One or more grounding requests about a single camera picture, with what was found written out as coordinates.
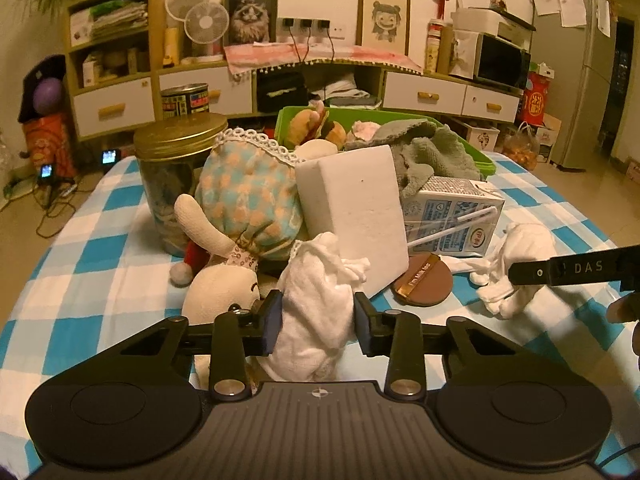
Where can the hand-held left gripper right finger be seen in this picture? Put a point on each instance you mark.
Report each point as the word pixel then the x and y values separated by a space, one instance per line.
pixel 362 327

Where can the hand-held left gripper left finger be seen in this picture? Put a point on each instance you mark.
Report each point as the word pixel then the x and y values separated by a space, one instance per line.
pixel 272 322

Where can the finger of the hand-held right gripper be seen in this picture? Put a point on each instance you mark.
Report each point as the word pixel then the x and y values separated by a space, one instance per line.
pixel 575 269

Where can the white fluffy cloth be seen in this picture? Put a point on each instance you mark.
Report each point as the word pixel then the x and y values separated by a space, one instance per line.
pixel 525 245

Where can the red and white plush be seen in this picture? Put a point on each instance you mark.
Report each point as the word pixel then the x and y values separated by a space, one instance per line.
pixel 192 257

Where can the white foam block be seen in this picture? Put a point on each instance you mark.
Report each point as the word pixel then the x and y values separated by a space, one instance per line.
pixel 350 210

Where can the bunny plush with dotted dress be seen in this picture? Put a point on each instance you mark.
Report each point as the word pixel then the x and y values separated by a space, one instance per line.
pixel 250 200

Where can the green plastic bin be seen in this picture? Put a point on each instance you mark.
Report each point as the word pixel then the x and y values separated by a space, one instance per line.
pixel 480 160

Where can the grey towel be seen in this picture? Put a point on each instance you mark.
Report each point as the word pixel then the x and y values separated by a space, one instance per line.
pixel 425 152

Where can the brown plush toy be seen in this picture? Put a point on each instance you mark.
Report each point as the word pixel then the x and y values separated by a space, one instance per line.
pixel 310 125

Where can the person's right hand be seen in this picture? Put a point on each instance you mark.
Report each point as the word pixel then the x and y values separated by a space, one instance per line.
pixel 625 310

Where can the round brown powder puff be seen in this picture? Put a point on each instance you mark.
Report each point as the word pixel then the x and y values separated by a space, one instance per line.
pixel 422 282

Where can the bag of oranges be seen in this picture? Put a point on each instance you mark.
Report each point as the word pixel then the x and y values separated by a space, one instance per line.
pixel 522 147

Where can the cardboard box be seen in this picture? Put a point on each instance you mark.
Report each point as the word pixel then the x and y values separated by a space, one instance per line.
pixel 552 132

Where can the milk carton with straw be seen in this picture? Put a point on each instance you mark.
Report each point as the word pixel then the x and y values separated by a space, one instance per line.
pixel 445 215

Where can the white storage box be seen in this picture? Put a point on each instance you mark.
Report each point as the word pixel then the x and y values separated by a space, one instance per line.
pixel 482 136

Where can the red gift bag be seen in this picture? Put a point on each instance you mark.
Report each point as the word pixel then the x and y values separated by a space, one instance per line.
pixel 535 102

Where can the glass jar with gold lid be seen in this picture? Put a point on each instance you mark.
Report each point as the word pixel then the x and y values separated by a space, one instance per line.
pixel 170 170

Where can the grey fridge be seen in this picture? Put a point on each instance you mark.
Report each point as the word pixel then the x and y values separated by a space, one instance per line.
pixel 575 85

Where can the pink cloth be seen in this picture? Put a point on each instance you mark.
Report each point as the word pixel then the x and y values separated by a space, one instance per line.
pixel 365 131

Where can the blue checkered tablecloth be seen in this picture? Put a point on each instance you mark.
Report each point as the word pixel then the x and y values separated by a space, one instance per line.
pixel 90 240

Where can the low wooden cabinet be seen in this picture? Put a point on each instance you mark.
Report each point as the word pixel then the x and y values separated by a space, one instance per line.
pixel 430 92

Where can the black box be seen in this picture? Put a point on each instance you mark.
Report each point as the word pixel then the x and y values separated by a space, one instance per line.
pixel 280 91

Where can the small lit screen device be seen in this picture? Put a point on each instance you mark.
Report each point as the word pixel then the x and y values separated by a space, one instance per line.
pixel 45 171
pixel 110 156

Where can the folded clothes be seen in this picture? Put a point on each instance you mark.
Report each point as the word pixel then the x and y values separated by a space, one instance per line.
pixel 345 95

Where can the black label tin can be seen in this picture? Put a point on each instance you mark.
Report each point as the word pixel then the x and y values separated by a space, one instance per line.
pixel 185 102

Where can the white paper bag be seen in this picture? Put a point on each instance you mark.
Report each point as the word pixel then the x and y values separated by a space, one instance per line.
pixel 465 55

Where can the snack tubes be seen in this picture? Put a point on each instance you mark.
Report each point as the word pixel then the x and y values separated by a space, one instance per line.
pixel 436 47

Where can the white appliance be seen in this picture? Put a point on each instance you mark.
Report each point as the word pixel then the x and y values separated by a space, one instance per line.
pixel 480 21

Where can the wooden shelf unit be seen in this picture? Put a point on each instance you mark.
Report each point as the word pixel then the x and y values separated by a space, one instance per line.
pixel 115 105

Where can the orange patterned box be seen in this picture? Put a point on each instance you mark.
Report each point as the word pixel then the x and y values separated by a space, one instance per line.
pixel 50 145

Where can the yellow tube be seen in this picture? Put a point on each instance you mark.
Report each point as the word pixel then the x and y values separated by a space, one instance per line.
pixel 171 47

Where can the framed cat picture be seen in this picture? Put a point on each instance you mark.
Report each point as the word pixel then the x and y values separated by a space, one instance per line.
pixel 250 17

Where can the small white fan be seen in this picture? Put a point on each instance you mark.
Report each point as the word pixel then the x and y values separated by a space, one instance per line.
pixel 206 22

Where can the framed girl drawing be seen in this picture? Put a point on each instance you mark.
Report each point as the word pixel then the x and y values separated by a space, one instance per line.
pixel 384 19

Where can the purple ball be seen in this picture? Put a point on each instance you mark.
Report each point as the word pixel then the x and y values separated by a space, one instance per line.
pixel 48 95

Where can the stack of papers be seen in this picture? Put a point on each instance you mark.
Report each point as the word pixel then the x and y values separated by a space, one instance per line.
pixel 120 17

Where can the black bag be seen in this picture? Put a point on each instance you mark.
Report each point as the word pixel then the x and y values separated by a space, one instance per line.
pixel 45 67

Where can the white wall outlet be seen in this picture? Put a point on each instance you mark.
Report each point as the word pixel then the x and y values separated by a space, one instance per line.
pixel 339 31

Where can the wall socket strip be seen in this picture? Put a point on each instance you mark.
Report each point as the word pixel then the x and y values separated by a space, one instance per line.
pixel 302 24

